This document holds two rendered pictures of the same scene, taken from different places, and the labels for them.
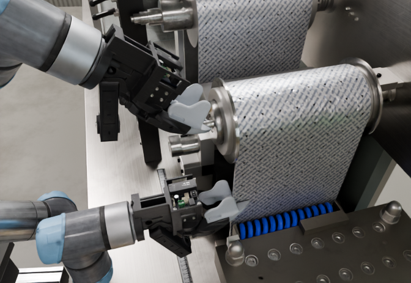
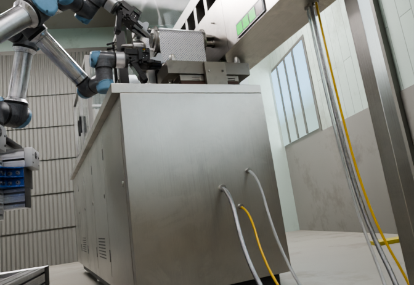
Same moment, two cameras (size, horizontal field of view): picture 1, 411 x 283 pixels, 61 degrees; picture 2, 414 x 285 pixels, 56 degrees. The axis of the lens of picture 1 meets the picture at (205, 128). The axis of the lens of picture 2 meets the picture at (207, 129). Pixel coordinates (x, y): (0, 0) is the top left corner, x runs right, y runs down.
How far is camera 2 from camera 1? 1.86 m
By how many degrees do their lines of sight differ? 55
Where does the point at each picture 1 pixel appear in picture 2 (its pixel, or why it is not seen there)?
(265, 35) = not seen: hidden behind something
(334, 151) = (196, 48)
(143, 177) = not seen: hidden behind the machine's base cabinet
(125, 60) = (124, 5)
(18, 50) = not seen: outside the picture
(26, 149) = not seen: outside the picture
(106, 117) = (118, 21)
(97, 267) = (109, 71)
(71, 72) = (112, 1)
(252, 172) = (166, 48)
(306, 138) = (182, 39)
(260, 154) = (167, 41)
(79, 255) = (105, 56)
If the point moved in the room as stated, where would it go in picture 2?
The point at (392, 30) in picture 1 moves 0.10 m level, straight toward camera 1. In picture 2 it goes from (207, 30) to (200, 23)
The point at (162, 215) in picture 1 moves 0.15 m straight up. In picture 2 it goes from (135, 55) to (132, 26)
